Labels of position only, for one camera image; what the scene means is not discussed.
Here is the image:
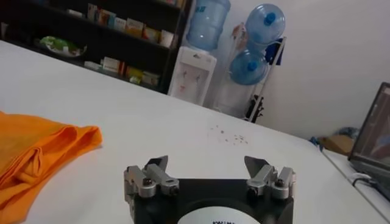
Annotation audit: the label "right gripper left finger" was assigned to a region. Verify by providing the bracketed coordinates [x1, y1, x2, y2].
[123, 155, 180, 199]

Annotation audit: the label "flat white box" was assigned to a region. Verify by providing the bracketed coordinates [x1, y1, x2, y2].
[83, 60, 103, 71]

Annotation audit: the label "white water dispenser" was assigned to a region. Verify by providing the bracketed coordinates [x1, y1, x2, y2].
[167, 45, 218, 107]

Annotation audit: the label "red white medicine box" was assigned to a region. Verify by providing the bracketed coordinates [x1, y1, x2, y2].
[143, 26, 161, 42]

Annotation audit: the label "small white side table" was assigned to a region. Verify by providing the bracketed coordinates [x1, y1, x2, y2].
[321, 147, 390, 224]

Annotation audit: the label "orange yellow medicine box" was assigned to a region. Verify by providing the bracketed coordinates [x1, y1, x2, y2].
[125, 18, 144, 37]

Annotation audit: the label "grey laptop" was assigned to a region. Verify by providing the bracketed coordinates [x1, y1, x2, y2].
[348, 81, 390, 200]

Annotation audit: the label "stacked green white boxes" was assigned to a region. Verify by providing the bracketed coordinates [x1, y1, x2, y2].
[141, 71, 161, 86]

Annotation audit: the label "teal white medicine box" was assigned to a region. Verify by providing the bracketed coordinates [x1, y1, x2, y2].
[113, 16, 127, 31]

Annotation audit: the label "white metal jug rack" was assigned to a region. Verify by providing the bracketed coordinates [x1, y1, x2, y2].
[213, 23, 287, 123]

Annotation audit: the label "grey laptop cable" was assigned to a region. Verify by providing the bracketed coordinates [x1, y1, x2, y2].
[350, 172, 378, 188]

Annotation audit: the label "open cardboard box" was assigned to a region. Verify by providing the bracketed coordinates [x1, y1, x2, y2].
[316, 133, 357, 156]

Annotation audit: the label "black shelving unit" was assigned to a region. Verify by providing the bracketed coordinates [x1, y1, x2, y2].
[0, 0, 196, 95]

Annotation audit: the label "red orange medicine box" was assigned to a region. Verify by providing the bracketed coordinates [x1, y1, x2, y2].
[97, 9, 116, 27]

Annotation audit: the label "white box red stripe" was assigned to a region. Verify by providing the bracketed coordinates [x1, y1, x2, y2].
[102, 56, 122, 74]

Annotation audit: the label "large white table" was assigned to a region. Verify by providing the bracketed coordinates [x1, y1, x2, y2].
[0, 39, 388, 224]

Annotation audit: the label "blue water jug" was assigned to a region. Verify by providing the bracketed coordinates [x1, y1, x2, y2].
[245, 3, 286, 51]
[229, 48, 271, 86]
[185, 0, 232, 52]

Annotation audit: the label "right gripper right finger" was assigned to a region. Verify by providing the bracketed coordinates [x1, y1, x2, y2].
[243, 155, 297, 200]

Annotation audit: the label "orange t-shirt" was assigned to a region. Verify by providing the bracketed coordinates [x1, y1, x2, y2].
[0, 111, 104, 224]

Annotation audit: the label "green yellow medicine box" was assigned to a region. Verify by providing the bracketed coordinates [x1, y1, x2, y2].
[124, 65, 144, 80]

